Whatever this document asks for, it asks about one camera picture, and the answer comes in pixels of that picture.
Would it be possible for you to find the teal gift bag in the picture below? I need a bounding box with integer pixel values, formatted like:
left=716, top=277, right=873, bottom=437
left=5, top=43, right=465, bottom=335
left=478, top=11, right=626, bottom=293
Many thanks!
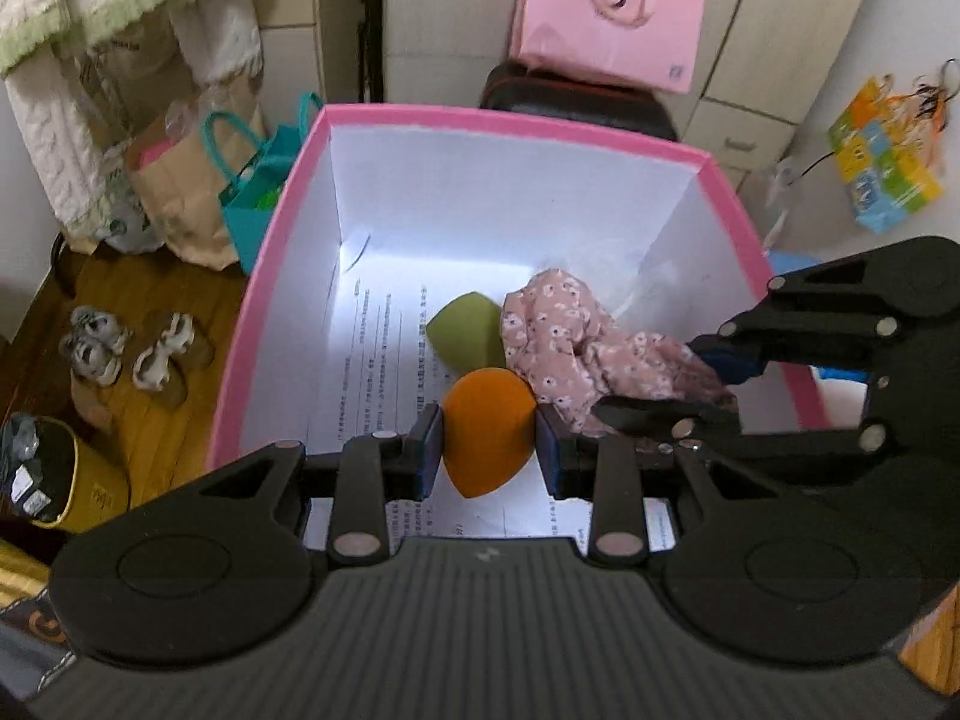
left=204, top=92, right=325, bottom=276

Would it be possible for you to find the white wardrobe cabinet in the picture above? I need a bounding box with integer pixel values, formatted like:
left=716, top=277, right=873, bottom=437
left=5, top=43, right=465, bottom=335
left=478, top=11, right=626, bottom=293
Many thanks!
left=375, top=0, right=901, bottom=196

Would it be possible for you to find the white fleece jacket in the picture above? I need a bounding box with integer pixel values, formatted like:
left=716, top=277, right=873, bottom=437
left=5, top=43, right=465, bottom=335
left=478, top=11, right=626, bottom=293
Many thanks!
left=0, top=0, right=275, bottom=242

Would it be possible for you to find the small grey white shoe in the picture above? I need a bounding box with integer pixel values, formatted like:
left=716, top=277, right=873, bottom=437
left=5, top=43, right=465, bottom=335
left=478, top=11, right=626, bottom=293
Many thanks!
left=73, top=305, right=132, bottom=344
left=133, top=347, right=190, bottom=407
left=58, top=336, right=122, bottom=388
left=159, top=313, right=200, bottom=355

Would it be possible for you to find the orange makeup sponge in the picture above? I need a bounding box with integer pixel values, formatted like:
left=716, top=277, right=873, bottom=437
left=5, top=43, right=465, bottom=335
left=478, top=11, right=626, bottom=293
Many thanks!
left=442, top=367, right=539, bottom=502

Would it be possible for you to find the clear plastic bag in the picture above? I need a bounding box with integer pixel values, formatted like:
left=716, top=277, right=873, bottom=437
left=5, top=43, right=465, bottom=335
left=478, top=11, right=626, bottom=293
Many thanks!
left=763, top=156, right=808, bottom=248

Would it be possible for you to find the yellow waste bin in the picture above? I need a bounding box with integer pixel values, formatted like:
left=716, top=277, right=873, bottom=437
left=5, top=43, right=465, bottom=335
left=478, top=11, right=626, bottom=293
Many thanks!
left=0, top=414, right=133, bottom=535

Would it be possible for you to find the colourful cartoon gift bag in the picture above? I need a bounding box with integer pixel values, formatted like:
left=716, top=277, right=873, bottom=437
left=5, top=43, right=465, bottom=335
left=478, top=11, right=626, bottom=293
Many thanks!
left=827, top=76, right=944, bottom=235

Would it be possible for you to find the pink floral cloth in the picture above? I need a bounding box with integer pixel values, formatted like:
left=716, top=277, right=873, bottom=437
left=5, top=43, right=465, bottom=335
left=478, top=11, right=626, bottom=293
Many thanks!
left=501, top=268, right=740, bottom=437

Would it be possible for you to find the black suitcase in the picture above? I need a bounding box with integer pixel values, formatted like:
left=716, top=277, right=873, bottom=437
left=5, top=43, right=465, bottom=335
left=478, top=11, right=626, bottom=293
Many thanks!
left=480, top=62, right=680, bottom=142

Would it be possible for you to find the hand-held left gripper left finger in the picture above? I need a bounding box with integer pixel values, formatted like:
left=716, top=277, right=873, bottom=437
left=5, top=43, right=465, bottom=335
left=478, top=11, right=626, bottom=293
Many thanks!
left=180, top=403, right=445, bottom=566

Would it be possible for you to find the printed paper sheet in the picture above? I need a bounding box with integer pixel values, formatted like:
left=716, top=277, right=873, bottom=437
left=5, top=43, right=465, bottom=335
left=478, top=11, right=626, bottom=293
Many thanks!
left=321, top=270, right=677, bottom=552

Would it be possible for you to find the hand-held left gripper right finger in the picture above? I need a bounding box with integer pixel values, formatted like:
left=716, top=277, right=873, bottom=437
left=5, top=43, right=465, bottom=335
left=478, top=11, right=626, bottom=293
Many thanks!
left=534, top=403, right=796, bottom=568

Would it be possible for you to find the brown paper bag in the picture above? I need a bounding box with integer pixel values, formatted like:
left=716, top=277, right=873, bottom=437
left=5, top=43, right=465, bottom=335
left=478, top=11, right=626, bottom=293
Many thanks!
left=124, top=82, right=267, bottom=269

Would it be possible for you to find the pink shopping bag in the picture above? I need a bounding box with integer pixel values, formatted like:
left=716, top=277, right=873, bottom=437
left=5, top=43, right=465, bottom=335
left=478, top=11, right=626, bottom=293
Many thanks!
left=508, top=0, right=707, bottom=97

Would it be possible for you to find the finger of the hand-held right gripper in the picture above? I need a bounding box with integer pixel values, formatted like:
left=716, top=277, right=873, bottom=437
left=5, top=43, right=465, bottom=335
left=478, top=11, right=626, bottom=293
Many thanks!
left=591, top=394, right=887, bottom=467
left=688, top=249, right=902, bottom=385

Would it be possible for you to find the green makeup sponge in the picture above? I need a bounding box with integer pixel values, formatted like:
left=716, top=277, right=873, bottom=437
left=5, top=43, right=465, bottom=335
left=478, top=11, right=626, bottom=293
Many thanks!
left=426, top=291, right=505, bottom=376

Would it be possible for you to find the pink cardboard box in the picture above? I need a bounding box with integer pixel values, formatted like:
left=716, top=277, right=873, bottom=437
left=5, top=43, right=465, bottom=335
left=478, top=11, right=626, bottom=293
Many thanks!
left=208, top=103, right=830, bottom=552

